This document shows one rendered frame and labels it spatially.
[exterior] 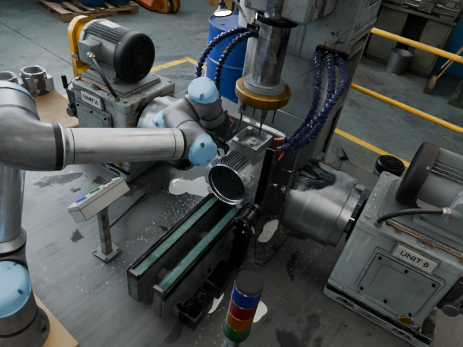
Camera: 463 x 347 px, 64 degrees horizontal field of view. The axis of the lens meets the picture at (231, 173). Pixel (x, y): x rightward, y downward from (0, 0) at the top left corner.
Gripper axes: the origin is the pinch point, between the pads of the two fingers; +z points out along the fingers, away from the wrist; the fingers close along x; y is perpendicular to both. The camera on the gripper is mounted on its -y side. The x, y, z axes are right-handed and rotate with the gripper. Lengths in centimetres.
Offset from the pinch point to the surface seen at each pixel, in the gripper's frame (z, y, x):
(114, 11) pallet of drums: 245, 221, 377
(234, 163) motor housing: -2.5, -1.2, -6.9
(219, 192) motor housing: 11.3, -8.7, -2.7
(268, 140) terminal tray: 1.5, 13.6, -11.1
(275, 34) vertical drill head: -33.2, 27.2, -8.0
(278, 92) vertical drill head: -17.6, 20.5, -12.2
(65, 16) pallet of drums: 209, 159, 393
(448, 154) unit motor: -20, 20, -62
